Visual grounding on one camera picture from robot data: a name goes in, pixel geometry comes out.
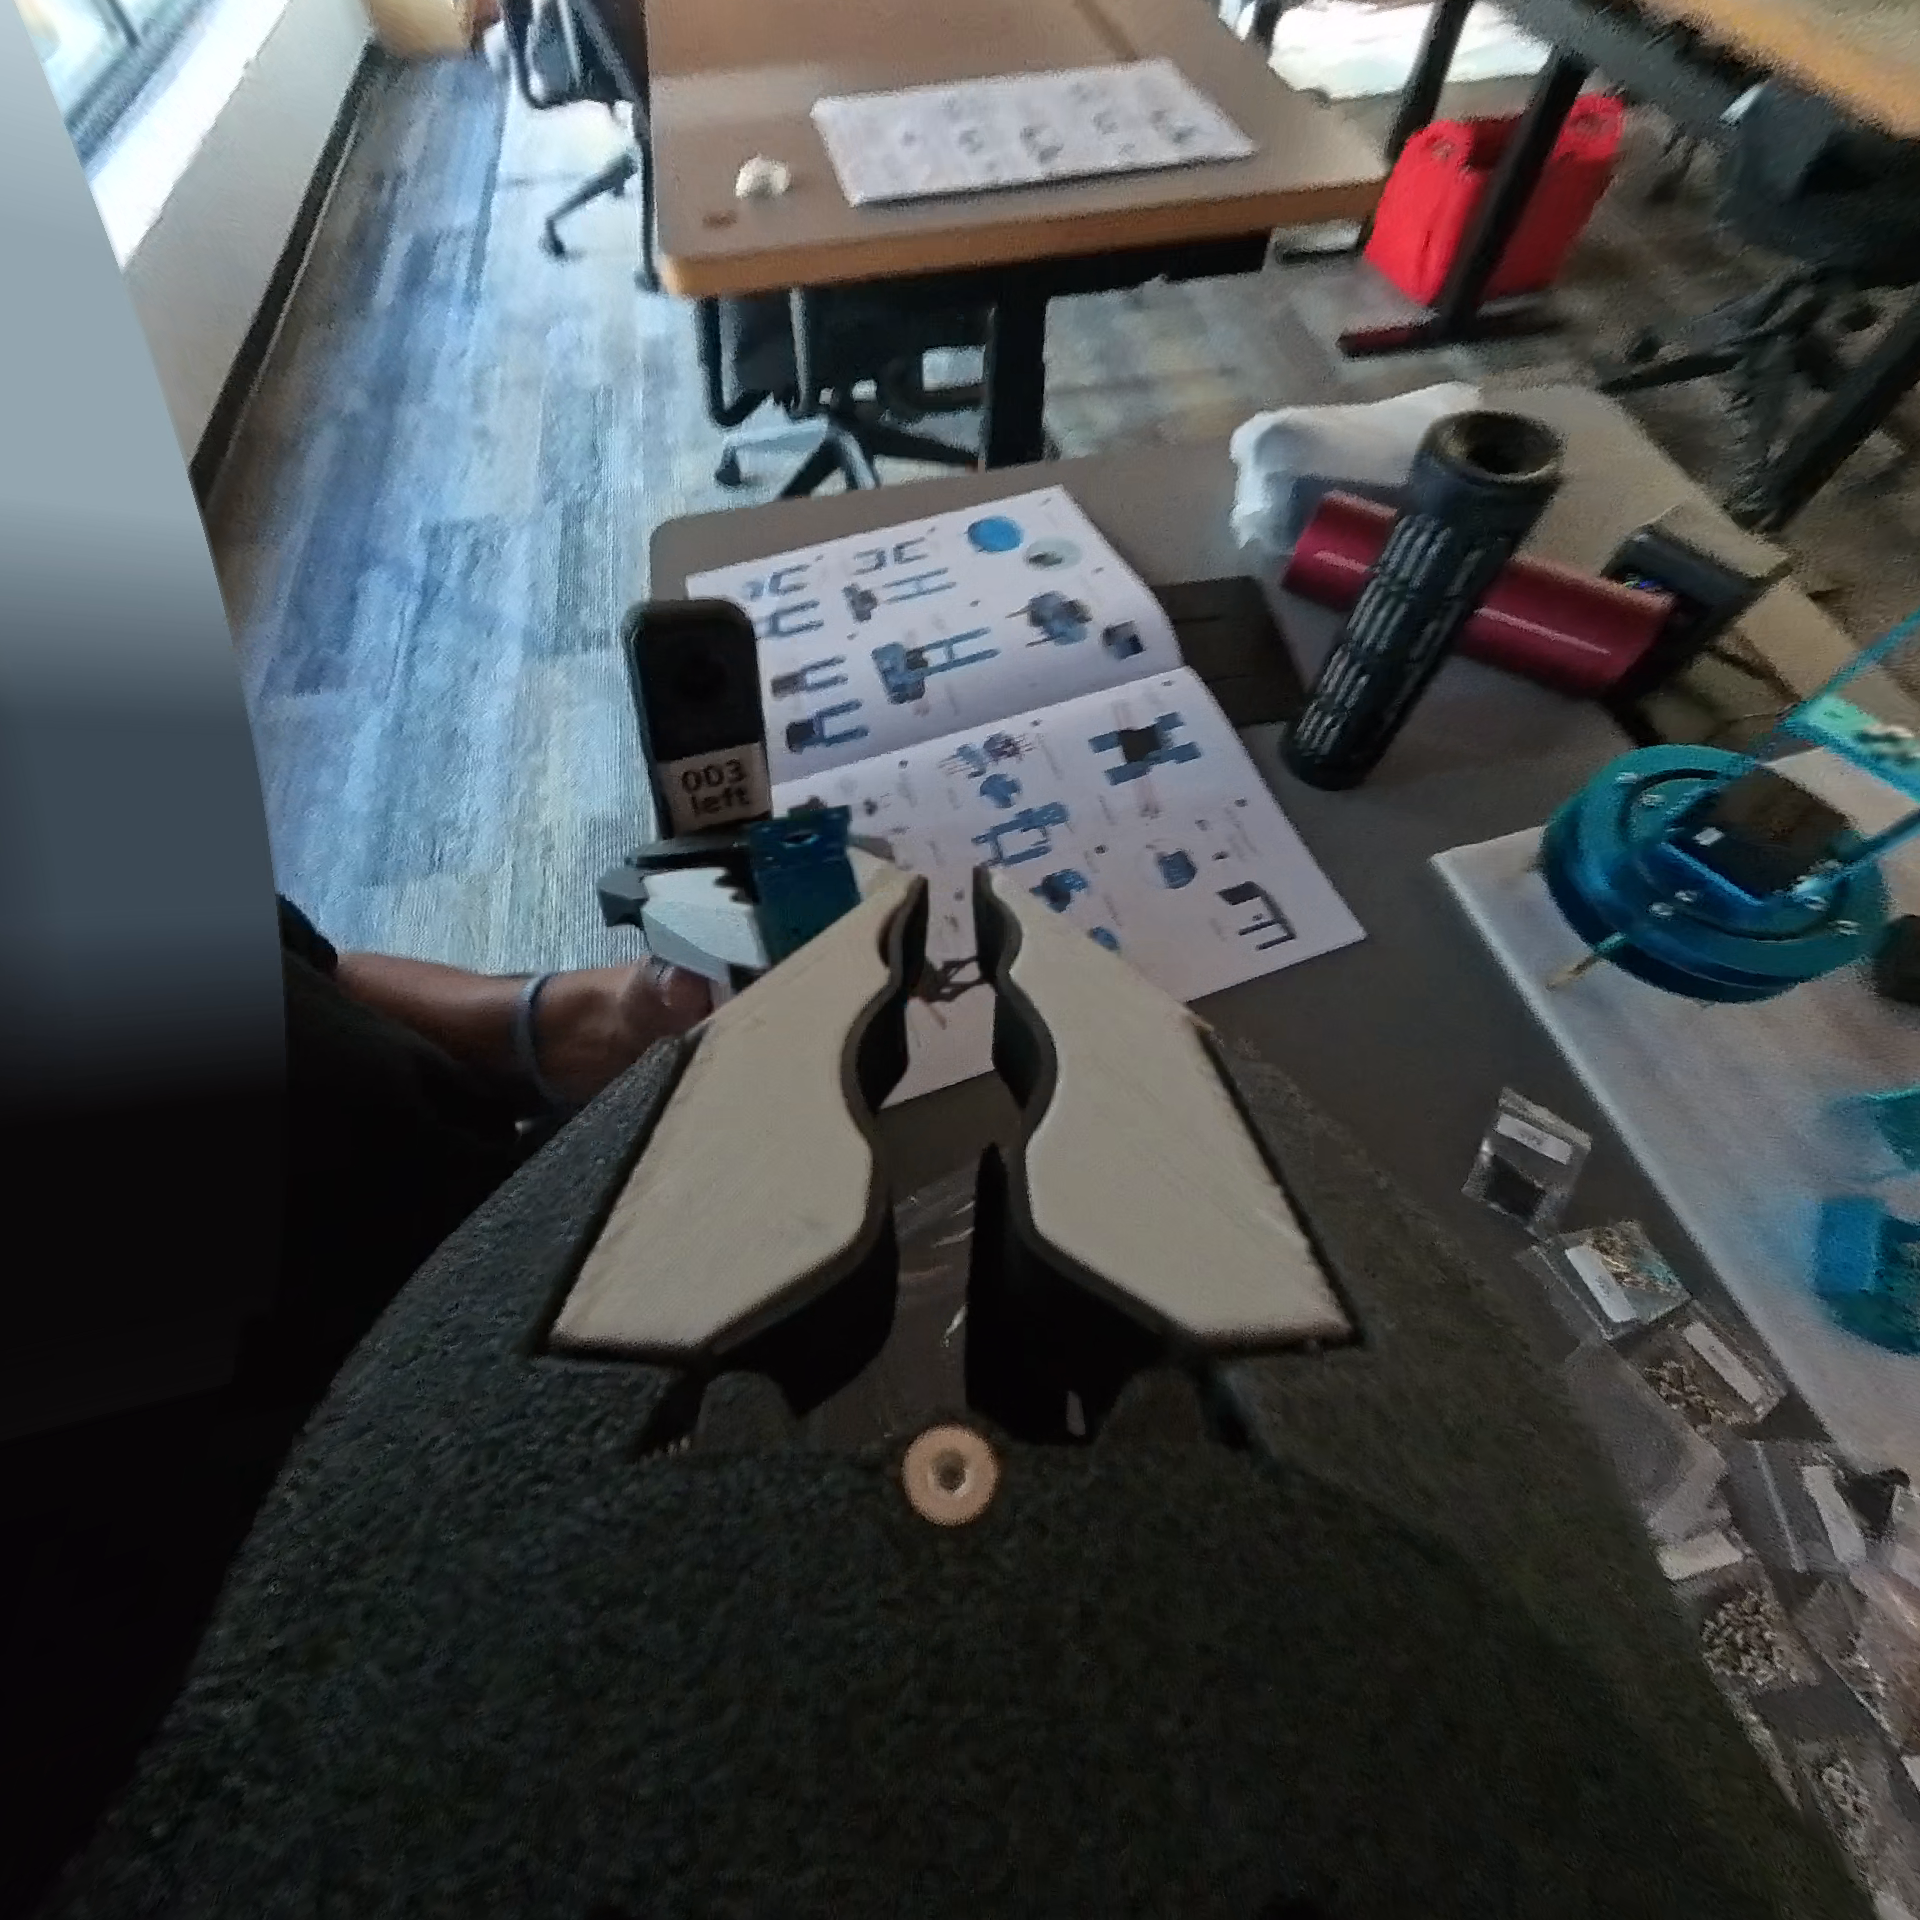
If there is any clear plastic bag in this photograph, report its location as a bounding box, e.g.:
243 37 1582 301
886 1155 982 1352

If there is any black perforated cylinder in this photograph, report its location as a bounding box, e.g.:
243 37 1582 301
1279 408 1566 792

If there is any black case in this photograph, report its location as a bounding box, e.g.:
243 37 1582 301
1604 522 1798 701

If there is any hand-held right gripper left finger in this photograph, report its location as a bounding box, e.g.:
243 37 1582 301
550 869 931 1364

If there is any white paper sheet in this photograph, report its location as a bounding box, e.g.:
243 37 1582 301
810 54 1260 211

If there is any black office chair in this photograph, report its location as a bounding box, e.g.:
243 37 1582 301
695 280 996 501
501 0 656 291

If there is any white instruction manual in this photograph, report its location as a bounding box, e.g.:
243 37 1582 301
682 488 1371 1096

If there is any person's left hand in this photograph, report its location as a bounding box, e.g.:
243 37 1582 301
528 960 716 1110

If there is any dark flat tray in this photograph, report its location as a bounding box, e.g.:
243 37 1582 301
1154 575 1296 724

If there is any dark grey desk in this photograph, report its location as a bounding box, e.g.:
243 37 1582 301
648 380 1920 1920

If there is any blue perforated bracket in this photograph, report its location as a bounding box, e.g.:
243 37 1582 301
1814 1199 1920 1349

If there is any white plastic bag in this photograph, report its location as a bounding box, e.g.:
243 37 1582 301
1229 380 1483 553

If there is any red cylinder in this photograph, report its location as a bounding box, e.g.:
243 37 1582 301
1287 494 1678 694

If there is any pile of small screw bags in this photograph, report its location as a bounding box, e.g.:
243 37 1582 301
1459 1084 1920 1920

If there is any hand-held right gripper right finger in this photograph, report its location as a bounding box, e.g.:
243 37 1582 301
975 869 1356 1354

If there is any person's left forearm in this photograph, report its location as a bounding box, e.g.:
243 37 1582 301
335 955 539 1121

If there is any small blue U bracket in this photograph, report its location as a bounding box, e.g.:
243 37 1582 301
748 808 858 962

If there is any light wooden table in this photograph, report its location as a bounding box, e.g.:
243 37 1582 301
1339 0 1920 366

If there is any wooden table with dark frame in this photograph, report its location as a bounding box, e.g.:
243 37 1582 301
644 0 1392 469

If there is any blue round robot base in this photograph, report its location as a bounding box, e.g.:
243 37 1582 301
1540 607 1920 1008

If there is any red bag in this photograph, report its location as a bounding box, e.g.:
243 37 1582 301
1363 90 1633 305

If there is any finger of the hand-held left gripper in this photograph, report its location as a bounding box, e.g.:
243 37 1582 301
636 879 767 998

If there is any person's black clothing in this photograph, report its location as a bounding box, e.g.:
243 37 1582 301
0 890 648 1920

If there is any white foam sheet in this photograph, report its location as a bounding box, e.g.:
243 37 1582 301
1432 829 1920 1494

